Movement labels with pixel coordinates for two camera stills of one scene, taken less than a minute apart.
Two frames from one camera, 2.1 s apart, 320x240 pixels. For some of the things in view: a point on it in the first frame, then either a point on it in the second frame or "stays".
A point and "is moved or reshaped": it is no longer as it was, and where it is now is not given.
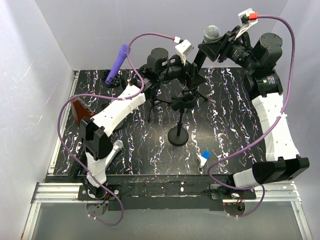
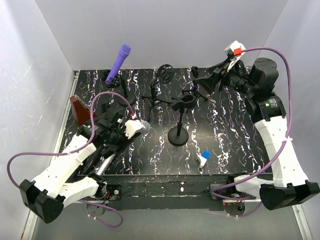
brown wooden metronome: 80,111 stays
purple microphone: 117,63 stays
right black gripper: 222,45 -> 209,81
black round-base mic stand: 119,126 is moved or reshaped
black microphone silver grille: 211,32 -> 146,125
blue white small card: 204,157 stays
